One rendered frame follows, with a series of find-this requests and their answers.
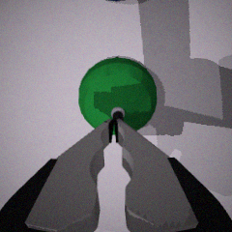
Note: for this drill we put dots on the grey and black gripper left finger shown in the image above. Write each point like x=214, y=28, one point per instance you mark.
x=62, y=196

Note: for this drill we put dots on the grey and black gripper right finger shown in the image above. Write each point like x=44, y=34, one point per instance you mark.
x=162, y=195

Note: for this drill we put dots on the green bell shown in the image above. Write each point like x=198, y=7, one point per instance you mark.
x=115, y=88

